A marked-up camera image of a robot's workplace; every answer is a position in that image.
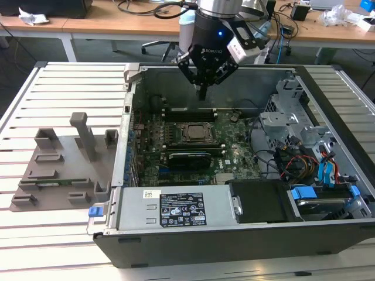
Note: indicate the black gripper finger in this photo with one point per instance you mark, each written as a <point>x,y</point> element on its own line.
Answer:
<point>227,70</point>
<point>186,65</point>

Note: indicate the silver CPU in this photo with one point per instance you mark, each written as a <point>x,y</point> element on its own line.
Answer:
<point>197,131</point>

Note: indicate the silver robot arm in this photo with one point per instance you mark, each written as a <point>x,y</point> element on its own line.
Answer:
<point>218,6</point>

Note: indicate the CPU socket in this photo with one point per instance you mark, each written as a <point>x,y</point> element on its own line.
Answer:
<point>180,133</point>

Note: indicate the office chair base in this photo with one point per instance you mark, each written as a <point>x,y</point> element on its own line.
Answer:
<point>158,48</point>

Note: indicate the white power strip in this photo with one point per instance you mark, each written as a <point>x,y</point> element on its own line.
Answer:
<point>263,57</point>

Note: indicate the round coin battery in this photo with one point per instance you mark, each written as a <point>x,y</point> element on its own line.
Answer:
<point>233,117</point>

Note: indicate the black RAM slot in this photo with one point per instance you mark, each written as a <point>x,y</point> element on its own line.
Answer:
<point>190,117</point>
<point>190,144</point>
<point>216,150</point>
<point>202,111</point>

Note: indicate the black monitor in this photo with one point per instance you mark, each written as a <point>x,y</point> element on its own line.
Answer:
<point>271,8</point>

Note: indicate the silver metal drive cage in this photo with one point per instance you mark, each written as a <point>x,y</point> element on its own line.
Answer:
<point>275,120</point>

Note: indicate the small black electronics module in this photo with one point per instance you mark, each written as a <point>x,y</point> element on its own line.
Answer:
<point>288,29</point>

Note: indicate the green motherboard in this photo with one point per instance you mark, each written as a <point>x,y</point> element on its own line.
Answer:
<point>237,152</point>

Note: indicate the small black box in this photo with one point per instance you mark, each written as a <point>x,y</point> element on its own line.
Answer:
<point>300,12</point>

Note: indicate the black graphics card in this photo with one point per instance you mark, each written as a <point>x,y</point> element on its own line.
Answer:
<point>190,160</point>

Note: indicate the wooden desk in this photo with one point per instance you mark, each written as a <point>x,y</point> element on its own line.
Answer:
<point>88,24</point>
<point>322,33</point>

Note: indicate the blue expansion slot clips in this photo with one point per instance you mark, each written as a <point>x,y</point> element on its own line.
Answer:
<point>129,152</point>

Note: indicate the silver chipset heatsink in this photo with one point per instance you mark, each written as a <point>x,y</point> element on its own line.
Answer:
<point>225,177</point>

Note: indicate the grey laptop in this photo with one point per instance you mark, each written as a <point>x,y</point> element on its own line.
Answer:
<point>325,3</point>

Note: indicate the clear plastic bag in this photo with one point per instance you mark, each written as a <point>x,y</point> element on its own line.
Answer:
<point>334,14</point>

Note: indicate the black plastic cover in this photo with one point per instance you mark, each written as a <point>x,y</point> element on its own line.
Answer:
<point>257,202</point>

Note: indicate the hard disk in blue carrier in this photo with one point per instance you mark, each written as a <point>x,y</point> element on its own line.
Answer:
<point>303,193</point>

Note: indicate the black bag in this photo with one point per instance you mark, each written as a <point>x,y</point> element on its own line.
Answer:
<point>44,7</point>

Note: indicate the blue box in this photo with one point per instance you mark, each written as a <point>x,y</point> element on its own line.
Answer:
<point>366,5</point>

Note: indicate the grey power supply unit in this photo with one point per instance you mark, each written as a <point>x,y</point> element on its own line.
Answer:
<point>134,210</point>

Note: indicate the grey parts rack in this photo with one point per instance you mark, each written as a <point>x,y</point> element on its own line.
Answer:
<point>73,172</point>

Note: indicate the crumpled white paper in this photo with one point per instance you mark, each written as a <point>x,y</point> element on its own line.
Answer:
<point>32,17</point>

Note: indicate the blue case latch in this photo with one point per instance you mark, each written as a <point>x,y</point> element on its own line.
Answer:
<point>96,212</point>

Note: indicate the open black PC case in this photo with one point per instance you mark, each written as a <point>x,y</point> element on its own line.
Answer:
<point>205,248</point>

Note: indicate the green RAM stick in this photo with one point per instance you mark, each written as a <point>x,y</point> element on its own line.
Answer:
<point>49,183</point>

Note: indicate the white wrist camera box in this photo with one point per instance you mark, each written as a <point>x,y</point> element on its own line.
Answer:
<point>240,52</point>

